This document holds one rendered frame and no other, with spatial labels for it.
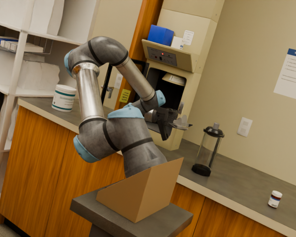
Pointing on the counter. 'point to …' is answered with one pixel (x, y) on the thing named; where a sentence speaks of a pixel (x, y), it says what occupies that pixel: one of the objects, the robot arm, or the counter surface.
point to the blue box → (160, 35)
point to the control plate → (162, 56)
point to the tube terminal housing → (181, 17)
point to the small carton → (177, 43)
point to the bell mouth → (175, 79)
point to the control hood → (181, 58)
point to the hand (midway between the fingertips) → (190, 128)
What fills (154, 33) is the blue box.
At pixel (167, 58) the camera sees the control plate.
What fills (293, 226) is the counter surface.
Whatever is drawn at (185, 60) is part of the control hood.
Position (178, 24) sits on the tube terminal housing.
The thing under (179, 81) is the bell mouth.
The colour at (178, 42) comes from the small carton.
